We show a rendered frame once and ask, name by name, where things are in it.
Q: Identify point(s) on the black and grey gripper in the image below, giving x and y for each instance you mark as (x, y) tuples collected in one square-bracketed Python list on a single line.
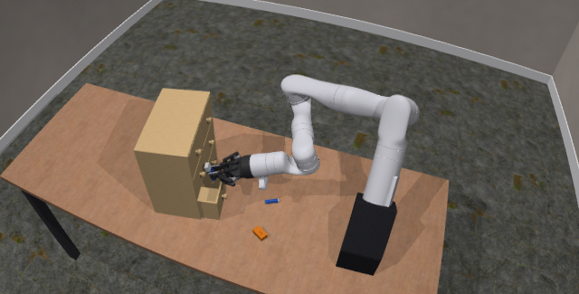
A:
[(238, 169)]

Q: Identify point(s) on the blue and white eraser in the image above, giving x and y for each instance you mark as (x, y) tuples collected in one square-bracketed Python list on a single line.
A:
[(208, 168)]

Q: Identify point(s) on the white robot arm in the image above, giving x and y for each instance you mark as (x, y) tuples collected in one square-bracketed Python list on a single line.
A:
[(398, 113)]

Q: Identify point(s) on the orange nine-volt battery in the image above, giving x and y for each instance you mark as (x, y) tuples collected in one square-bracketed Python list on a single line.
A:
[(260, 233)]

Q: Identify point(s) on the tan wooden chest of drawers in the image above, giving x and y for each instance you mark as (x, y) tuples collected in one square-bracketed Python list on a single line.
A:
[(163, 148)]

